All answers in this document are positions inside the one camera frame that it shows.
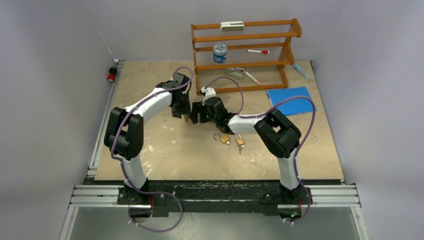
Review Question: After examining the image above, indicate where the white red marker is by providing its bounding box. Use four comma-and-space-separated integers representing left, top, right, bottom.
247, 49, 270, 55

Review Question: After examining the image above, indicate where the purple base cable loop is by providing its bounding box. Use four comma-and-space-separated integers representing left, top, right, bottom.
119, 190, 185, 233

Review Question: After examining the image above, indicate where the blue white jar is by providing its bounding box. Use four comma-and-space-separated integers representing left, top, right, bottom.
213, 43, 227, 64

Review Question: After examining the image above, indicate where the grey stapler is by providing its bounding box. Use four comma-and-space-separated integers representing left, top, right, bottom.
224, 67, 245, 80

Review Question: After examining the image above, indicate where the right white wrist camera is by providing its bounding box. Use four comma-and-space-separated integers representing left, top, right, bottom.
200, 87, 216, 106

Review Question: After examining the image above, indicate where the white rectangular box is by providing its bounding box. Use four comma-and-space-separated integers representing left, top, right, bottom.
219, 21, 245, 33

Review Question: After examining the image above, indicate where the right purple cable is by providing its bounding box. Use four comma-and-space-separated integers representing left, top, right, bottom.
203, 76, 317, 226

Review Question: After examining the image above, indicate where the black base frame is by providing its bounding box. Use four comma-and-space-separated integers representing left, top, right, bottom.
74, 180, 345, 220

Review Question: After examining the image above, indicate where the key in long padlock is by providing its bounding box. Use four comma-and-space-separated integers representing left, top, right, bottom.
238, 144, 245, 155

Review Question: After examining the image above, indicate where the long shackle brass padlock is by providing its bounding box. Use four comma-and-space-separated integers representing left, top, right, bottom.
234, 133, 245, 149

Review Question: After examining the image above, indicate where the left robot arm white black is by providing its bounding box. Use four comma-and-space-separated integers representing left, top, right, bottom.
104, 73, 192, 205

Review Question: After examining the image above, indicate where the orange wooden shelf rack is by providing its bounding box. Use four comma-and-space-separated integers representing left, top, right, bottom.
190, 18, 303, 95

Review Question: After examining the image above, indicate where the red emergency stop button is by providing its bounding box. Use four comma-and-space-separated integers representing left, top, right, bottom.
107, 67, 118, 83

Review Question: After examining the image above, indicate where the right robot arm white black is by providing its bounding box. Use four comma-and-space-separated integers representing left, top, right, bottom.
188, 96, 302, 204

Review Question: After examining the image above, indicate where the aluminium rail frame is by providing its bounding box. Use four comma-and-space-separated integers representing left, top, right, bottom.
59, 58, 369, 240

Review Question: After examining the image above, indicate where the light blue eraser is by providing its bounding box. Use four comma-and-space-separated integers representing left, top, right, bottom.
293, 64, 311, 80

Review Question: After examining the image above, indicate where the white pen on table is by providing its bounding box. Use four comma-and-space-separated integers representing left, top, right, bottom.
244, 71, 262, 86

